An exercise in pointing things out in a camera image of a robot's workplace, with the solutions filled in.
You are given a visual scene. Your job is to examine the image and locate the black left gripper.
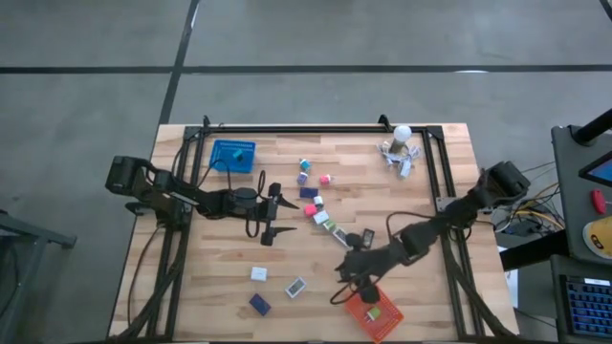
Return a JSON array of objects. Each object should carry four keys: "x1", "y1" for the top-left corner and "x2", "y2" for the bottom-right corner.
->
[{"x1": 255, "y1": 182, "x2": 300, "y2": 247}]

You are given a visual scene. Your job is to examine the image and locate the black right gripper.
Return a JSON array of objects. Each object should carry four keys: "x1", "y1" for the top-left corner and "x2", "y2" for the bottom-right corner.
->
[{"x1": 336, "y1": 232, "x2": 396, "y2": 306}]

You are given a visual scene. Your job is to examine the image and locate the orange plastic basket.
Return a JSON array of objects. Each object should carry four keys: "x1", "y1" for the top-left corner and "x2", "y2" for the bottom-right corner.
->
[{"x1": 343, "y1": 285, "x2": 405, "y2": 344}]

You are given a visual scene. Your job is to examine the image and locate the blue plastic basket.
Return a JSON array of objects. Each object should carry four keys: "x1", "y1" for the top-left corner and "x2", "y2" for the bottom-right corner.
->
[{"x1": 208, "y1": 139, "x2": 257, "y2": 174}]

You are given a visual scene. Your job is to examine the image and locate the black clamp foot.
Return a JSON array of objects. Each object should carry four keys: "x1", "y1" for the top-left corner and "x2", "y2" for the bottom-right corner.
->
[{"x1": 124, "y1": 200, "x2": 159, "y2": 217}]

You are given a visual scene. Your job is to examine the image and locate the white bulb and wrappers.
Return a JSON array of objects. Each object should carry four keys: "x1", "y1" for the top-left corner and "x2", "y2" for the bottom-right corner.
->
[{"x1": 387, "y1": 124, "x2": 413, "y2": 155}]

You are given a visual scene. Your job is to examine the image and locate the white paper sheet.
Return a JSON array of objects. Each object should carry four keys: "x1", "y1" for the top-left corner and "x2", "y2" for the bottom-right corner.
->
[{"x1": 496, "y1": 246, "x2": 520, "y2": 310}]

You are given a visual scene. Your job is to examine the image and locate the black cart beam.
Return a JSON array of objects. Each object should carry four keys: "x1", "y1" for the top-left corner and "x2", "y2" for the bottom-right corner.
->
[{"x1": 498, "y1": 230, "x2": 573, "y2": 272}]

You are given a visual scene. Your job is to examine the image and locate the grey equipment cart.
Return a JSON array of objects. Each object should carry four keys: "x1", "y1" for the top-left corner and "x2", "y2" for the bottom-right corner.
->
[{"x1": 549, "y1": 123, "x2": 612, "y2": 344}]

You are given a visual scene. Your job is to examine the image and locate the grey metal stand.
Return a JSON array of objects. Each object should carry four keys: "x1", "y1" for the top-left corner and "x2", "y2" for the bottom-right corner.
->
[{"x1": 0, "y1": 209, "x2": 78, "y2": 344}]

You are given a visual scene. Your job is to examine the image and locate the backlit keyboard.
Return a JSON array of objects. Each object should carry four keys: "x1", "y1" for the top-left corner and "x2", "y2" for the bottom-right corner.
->
[{"x1": 558, "y1": 274, "x2": 612, "y2": 339}]

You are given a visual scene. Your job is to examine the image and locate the yellow round device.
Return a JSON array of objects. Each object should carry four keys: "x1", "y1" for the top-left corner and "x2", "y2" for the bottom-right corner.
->
[{"x1": 581, "y1": 215, "x2": 612, "y2": 262}]

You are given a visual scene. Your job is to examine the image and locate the red oval object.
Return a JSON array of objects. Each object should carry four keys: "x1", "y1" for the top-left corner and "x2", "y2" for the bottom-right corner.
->
[{"x1": 591, "y1": 188, "x2": 608, "y2": 216}]

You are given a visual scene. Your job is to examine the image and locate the tablet screen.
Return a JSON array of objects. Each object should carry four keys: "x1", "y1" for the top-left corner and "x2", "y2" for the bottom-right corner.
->
[{"x1": 579, "y1": 151, "x2": 612, "y2": 188}]

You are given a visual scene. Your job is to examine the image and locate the black diagonal pole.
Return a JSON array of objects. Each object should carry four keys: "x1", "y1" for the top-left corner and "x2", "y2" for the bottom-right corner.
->
[{"x1": 571, "y1": 108, "x2": 612, "y2": 147}]

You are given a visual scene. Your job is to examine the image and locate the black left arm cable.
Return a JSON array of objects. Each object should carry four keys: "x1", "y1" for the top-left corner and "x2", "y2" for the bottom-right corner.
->
[{"x1": 195, "y1": 157, "x2": 269, "y2": 239}]

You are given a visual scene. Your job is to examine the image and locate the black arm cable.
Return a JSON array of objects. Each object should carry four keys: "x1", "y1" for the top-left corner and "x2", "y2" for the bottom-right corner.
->
[
  {"x1": 195, "y1": 157, "x2": 269, "y2": 239},
  {"x1": 328, "y1": 211, "x2": 434, "y2": 306}
]

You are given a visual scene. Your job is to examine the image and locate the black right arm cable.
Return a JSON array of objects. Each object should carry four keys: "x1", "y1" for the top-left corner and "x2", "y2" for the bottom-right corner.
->
[{"x1": 328, "y1": 211, "x2": 434, "y2": 306}]

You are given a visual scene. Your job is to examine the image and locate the white power cord bundle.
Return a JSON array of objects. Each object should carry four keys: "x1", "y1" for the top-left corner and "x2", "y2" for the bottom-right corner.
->
[{"x1": 376, "y1": 140, "x2": 423, "y2": 180}]

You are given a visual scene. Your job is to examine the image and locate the tangled floor cables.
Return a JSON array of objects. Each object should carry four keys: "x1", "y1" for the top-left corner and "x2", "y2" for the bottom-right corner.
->
[{"x1": 492, "y1": 161, "x2": 568, "y2": 238}]

